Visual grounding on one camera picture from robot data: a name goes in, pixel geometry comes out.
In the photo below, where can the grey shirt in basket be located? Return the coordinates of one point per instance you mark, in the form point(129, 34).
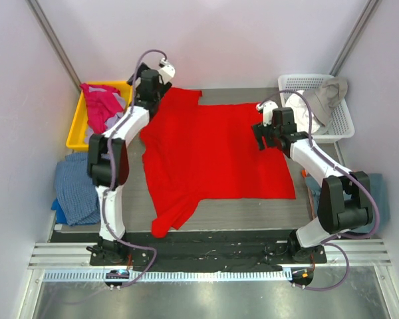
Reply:
point(324, 99)

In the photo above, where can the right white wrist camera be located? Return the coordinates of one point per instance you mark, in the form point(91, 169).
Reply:
point(266, 109)

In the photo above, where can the white shirt in basket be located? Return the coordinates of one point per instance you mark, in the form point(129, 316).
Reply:
point(301, 112)

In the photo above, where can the white perforated basket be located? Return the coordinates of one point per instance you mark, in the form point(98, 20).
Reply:
point(340, 125)

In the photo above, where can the blue checkered shirt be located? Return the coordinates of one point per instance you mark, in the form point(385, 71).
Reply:
point(76, 202)

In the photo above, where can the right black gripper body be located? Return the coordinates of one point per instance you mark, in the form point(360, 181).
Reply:
point(264, 135)

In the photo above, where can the pink t shirt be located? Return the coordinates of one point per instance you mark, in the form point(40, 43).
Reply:
point(102, 103)

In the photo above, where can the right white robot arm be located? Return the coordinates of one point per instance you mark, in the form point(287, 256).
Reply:
point(345, 201)

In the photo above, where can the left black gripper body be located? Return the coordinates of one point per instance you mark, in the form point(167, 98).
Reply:
point(134, 78)

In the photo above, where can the teal folded t shirt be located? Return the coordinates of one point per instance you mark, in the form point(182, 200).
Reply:
point(378, 190)

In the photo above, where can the white slotted cable duct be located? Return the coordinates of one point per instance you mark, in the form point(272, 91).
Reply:
point(120, 275)

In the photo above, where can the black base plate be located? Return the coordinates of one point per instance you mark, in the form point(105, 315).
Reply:
point(207, 251)

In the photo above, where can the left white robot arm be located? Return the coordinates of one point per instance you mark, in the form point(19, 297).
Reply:
point(108, 165)

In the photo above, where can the yellow plastic bin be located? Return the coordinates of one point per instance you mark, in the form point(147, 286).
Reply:
point(77, 132)

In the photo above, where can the red t shirt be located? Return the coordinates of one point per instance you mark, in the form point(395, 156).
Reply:
point(195, 152)

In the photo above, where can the lavender t shirt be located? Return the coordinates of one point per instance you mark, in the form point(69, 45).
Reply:
point(110, 122)

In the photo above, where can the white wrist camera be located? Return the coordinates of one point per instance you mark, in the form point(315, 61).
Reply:
point(266, 109)
point(166, 70)

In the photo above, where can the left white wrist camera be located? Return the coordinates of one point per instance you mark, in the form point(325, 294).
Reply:
point(166, 70)

